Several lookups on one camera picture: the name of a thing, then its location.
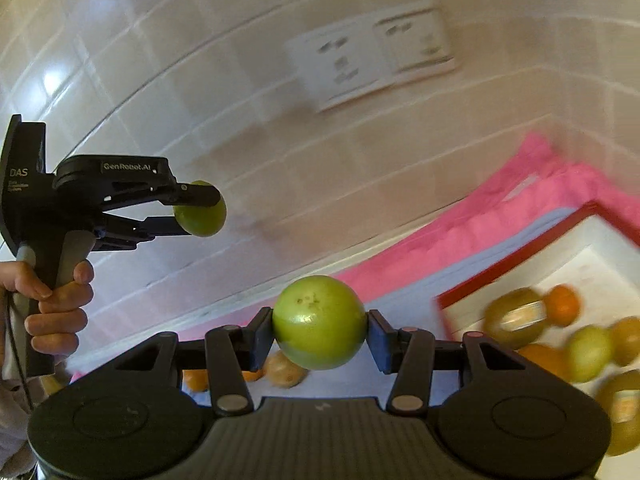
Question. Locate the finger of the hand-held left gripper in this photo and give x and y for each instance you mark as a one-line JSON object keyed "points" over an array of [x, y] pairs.
{"points": [[197, 195], [150, 227]]}

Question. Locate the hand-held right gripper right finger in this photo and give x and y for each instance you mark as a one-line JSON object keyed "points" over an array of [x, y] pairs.
{"points": [[380, 342]]}

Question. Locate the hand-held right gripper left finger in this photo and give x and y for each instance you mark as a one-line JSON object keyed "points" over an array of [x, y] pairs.
{"points": [[260, 341]]}

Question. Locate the kiwi with two stickers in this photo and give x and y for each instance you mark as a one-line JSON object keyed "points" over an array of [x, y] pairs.
{"points": [[515, 317]]}

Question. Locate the large orange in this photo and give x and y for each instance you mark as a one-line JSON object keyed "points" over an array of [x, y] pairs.
{"points": [[542, 361]]}

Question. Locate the mandarin orange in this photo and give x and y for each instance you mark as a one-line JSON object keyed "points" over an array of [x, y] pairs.
{"points": [[252, 375], [196, 381], [563, 305]]}

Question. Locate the pale green apple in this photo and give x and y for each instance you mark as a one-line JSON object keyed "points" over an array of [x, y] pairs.
{"points": [[590, 352]]}

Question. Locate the red box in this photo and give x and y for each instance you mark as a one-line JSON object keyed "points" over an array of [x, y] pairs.
{"points": [[575, 260]]}

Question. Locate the plain brown fruit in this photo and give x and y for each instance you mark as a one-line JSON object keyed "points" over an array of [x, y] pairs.
{"points": [[627, 341]]}

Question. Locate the kiwi with one sticker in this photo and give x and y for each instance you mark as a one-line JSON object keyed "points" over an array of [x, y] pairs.
{"points": [[620, 410]]}

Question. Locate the person's left hand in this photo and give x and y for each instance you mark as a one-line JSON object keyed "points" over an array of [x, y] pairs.
{"points": [[55, 305]]}

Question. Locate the striped brown fruit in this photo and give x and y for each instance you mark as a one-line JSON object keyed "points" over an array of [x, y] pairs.
{"points": [[286, 371]]}

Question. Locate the blue quilted mat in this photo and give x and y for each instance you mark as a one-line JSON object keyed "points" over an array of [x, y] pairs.
{"points": [[500, 255]]}

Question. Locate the pink fringed cloth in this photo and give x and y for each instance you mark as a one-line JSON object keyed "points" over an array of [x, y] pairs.
{"points": [[475, 220]]}

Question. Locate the white wall socket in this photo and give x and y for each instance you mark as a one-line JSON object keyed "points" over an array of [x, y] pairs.
{"points": [[332, 67], [419, 40]]}

